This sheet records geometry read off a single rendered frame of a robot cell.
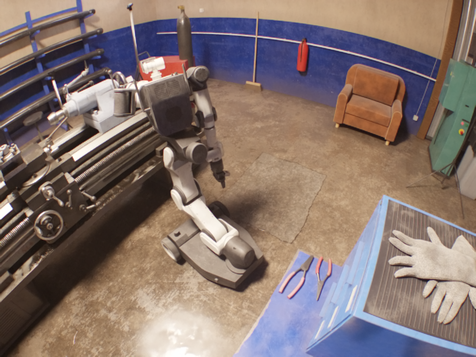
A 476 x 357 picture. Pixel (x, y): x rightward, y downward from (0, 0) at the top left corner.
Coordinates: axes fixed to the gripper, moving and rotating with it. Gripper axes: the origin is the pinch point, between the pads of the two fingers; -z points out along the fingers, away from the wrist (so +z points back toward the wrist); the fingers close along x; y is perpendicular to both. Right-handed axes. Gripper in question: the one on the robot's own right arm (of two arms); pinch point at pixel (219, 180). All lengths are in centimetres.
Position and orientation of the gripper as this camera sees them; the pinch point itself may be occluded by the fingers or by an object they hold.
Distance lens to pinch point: 177.7
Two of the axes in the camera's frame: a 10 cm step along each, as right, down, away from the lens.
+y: -8.6, 3.9, -3.2
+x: -5.0, -5.2, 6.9
